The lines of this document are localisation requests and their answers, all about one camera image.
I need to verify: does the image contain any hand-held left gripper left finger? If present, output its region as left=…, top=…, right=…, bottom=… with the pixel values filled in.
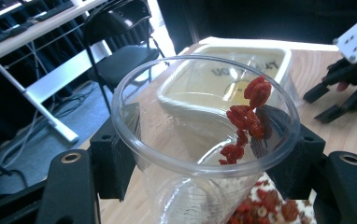
left=89, top=102, right=140, bottom=202

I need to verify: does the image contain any white standing desk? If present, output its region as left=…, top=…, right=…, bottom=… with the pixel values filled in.
left=0, top=0, right=113, bottom=145

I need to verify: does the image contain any black folding chair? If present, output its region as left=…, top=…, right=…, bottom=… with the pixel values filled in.
left=82, top=0, right=165, bottom=115

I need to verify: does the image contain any white square plastic container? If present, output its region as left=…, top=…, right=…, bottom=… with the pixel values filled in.
left=156, top=44, right=303, bottom=114

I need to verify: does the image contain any dark curtain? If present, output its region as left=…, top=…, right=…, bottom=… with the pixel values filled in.
left=156, top=0, right=357, bottom=45

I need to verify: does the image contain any clear plastic cup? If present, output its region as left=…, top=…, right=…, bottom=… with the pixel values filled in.
left=109, top=54, right=302, bottom=224

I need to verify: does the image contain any bundle of floor cables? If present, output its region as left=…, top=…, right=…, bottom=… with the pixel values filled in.
left=0, top=88, right=97, bottom=178

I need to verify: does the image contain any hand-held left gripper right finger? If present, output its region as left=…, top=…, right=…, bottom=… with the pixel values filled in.
left=254, top=105, right=326, bottom=201

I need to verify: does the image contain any large heap of red berries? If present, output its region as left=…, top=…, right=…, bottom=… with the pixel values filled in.
left=227, top=180, right=311, bottom=224

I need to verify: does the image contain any small clump of red berries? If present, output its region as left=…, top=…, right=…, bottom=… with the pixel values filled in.
left=218, top=75, right=273, bottom=166

